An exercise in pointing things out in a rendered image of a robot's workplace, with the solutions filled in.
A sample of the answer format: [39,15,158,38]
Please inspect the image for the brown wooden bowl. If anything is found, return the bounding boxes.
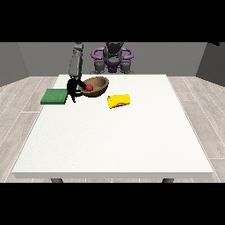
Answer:
[77,76,110,98]

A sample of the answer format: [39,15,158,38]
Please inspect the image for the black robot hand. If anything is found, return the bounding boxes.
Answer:
[66,76,88,104]

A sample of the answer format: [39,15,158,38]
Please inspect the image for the grey robot trunk purple rings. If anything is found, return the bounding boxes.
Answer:
[90,42,136,76]

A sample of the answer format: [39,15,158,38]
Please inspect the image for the green square pad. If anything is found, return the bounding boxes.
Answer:
[40,88,69,105]

